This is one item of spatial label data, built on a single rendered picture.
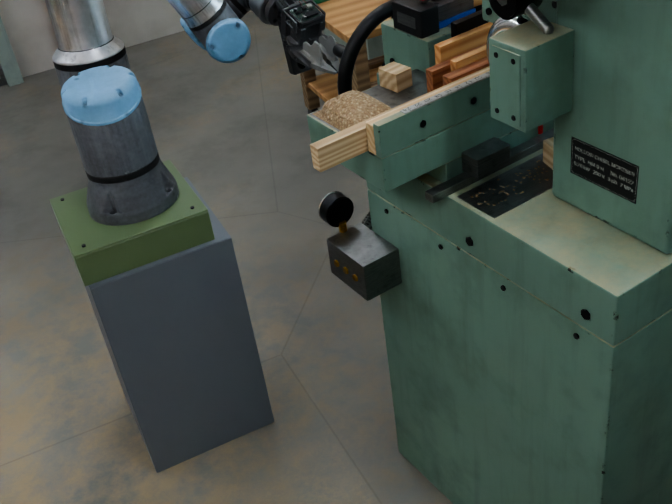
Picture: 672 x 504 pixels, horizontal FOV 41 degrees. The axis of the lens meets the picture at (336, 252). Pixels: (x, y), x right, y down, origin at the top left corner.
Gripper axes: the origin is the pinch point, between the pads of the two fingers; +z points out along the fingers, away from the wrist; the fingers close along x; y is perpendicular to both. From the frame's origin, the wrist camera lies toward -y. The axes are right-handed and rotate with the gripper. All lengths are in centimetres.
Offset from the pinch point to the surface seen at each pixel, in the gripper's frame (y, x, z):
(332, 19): -59, 56, -74
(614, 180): 29, 0, 65
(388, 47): 14.1, 2.3, 12.4
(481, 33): 25.1, 8.8, 27.3
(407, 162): 19.9, -16.1, 40.7
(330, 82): -101, 68, -88
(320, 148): 25, -29, 35
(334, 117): 18.7, -19.4, 26.1
